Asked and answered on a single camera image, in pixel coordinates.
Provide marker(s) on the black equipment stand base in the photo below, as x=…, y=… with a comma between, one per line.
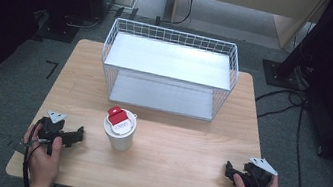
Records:
x=60, y=27

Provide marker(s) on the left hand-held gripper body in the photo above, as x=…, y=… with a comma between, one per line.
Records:
x=49, y=129

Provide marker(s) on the person's left hand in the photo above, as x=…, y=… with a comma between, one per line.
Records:
x=41, y=165

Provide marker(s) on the black stand with base plate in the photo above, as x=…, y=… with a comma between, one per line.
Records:
x=289, y=64

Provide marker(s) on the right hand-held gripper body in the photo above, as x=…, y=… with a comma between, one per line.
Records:
x=257, y=175

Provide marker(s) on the white cup with red lid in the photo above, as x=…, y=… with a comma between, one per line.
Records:
x=120, y=135

